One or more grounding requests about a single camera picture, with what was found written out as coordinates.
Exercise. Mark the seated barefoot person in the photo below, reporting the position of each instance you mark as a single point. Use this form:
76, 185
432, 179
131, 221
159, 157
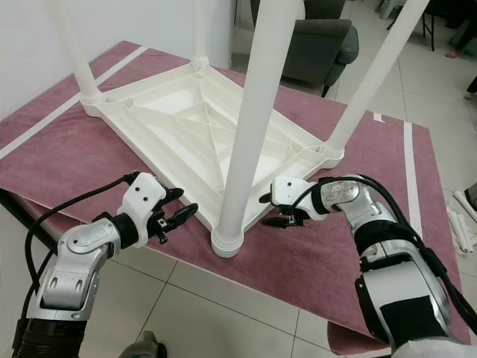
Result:
460, 48

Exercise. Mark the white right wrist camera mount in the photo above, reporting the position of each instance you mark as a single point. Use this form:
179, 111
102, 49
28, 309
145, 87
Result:
287, 190

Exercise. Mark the white plastic tube bundle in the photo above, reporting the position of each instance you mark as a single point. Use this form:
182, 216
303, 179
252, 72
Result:
463, 220

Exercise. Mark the dark robot left foot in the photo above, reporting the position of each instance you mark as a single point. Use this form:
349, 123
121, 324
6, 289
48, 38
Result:
145, 347

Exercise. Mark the white plastic children table top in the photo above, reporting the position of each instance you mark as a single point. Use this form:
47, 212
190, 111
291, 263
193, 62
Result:
179, 115

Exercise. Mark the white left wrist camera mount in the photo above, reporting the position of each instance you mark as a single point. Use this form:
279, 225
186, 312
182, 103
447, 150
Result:
149, 198

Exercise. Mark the maroon cloth with white stripes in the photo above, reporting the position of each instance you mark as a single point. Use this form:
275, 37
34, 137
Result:
104, 179

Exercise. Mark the dark grey armchair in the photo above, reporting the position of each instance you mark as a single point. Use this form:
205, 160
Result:
324, 41

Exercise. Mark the black chair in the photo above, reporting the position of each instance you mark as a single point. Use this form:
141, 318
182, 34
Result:
410, 15

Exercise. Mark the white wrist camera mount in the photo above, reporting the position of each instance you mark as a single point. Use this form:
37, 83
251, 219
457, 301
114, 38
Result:
287, 190
149, 198

